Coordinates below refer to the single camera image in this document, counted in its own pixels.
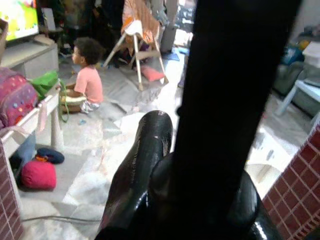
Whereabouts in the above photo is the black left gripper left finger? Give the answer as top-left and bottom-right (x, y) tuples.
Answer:
(96, 110), (176, 237)

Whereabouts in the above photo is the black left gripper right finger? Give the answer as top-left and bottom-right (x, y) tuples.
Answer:
(232, 173), (282, 240)

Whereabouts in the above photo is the red tiled counter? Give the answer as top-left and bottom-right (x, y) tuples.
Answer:
(0, 141), (25, 240)
(261, 124), (320, 240)

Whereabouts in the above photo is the pink cushion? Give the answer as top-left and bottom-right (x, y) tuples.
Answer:
(140, 65), (166, 82)

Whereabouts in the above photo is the woven straw basket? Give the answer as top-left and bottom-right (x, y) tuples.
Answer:
(58, 86), (87, 115)

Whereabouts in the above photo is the navy blue cushion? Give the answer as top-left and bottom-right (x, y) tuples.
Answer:
(35, 147), (66, 165)

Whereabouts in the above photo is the toddler in pink shirt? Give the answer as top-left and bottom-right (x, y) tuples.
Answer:
(65, 36), (105, 115)

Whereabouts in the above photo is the red round cushion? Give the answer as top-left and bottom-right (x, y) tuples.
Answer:
(20, 160), (57, 190)

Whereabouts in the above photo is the white high chair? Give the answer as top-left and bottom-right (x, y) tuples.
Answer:
(102, 19), (170, 92)

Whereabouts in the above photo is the white low table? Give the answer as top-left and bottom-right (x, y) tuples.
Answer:
(0, 84), (64, 161)

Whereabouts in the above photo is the green bag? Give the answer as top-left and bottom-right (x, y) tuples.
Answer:
(29, 70), (60, 101)

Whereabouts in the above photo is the pale blue side table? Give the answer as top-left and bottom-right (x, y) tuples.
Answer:
(274, 79), (320, 118)

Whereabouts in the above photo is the purple polka dot bag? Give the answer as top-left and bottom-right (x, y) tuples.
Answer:
(0, 66), (40, 129)

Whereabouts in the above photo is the orange patterned cloth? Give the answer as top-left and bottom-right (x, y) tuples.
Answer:
(120, 0), (161, 46)

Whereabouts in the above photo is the grey television stand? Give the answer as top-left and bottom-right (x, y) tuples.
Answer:
(0, 41), (60, 80)

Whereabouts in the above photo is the blue bag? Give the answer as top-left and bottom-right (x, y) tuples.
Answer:
(281, 45), (305, 66)

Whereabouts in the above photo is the white plastic storage box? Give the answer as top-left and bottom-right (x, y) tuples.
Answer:
(301, 41), (320, 69)

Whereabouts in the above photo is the flat screen television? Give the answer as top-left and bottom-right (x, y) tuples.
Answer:
(0, 0), (41, 46)

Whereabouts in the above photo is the grey floor cable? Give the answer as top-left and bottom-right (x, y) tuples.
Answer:
(21, 214), (104, 224)

